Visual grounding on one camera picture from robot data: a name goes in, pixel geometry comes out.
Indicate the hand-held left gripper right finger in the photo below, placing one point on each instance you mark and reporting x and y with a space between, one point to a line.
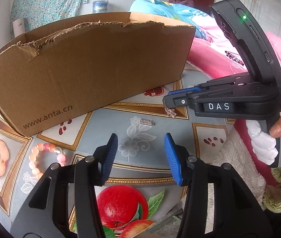
174 161

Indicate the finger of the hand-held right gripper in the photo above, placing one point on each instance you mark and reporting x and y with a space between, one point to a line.
177 101
182 91

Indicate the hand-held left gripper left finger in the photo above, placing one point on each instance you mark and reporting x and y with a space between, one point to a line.
109 158

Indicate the silver tassel earring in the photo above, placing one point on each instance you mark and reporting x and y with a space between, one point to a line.
171 112
146 122

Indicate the torn brown cardboard box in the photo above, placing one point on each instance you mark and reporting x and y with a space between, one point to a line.
93 72

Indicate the person's right hand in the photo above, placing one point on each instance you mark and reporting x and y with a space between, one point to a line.
264 146

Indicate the black striped hair clip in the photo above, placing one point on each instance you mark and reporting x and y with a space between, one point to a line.
234 58

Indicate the pink floral blanket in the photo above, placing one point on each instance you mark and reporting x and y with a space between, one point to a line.
215 57

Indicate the white fleece garment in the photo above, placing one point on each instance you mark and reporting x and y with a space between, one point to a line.
237 163

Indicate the blue floral quilt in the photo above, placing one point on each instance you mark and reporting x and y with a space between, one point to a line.
175 12

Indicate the white wardrobe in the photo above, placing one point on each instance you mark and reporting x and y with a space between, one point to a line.
267 0

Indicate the blue water bottle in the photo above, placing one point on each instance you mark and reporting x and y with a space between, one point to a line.
100 7

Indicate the white paper roll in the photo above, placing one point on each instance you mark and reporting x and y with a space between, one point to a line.
19 28

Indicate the green floral wall cloth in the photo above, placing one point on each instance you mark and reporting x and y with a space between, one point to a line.
48 2

